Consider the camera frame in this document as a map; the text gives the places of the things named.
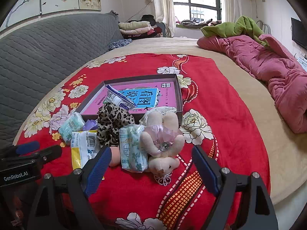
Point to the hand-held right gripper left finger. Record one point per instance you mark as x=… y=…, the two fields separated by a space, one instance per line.
x=97 y=172

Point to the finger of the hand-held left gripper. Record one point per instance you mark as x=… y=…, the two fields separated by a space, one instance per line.
x=49 y=153
x=27 y=147

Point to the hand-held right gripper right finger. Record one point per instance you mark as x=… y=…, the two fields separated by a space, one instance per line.
x=206 y=172

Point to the pink soft sponge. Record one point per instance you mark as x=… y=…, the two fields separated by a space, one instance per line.
x=115 y=157

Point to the white yellow plastic packet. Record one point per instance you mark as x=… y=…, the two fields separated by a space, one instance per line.
x=84 y=146

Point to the green tissue packet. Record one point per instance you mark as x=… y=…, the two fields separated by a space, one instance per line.
x=70 y=127
x=132 y=148

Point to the silver crown charm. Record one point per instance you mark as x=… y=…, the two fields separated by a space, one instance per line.
x=163 y=178

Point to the purple scrunchie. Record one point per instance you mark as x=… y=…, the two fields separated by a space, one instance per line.
x=90 y=125

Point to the leopard print cloth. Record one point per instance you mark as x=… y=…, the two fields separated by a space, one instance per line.
x=112 y=122

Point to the cardboard box with pink base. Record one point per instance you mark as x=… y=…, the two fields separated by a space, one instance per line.
x=100 y=98

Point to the white lace cloth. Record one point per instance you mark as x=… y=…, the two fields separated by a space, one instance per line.
x=163 y=111

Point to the white blue plastic packet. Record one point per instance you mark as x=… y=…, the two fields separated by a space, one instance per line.
x=120 y=98

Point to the red floral blanket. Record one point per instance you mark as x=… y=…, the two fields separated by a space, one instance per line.
x=215 y=115

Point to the bed with beige sheet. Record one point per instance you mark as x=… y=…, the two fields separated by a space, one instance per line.
x=239 y=76

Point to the pink quilt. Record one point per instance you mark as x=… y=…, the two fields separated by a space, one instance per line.
x=271 y=69

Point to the blue patterned cloth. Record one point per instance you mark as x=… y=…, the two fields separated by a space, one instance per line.
x=120 y=44

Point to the pink folded blanket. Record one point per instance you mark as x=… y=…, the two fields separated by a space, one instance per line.
x=136 y=31

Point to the white cabinet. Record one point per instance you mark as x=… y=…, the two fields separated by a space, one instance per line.
x=302 y=60

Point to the green blanket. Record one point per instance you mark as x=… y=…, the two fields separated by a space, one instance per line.
x=242 y=27

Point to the pile of dark clothes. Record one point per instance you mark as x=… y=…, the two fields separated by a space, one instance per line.
x=196 y=22

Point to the dark red clothes pile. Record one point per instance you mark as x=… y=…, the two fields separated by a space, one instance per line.
x=157 y=30

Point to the cream folded blanket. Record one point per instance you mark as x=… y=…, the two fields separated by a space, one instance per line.
x=133 y=25

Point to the black bag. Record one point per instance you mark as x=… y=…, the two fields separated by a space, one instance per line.
x=147 y=18

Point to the black television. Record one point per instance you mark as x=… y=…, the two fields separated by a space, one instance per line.
x=298 y=32

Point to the white curtain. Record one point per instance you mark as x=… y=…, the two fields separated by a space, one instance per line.
x=163 y=4
x=231 y=2

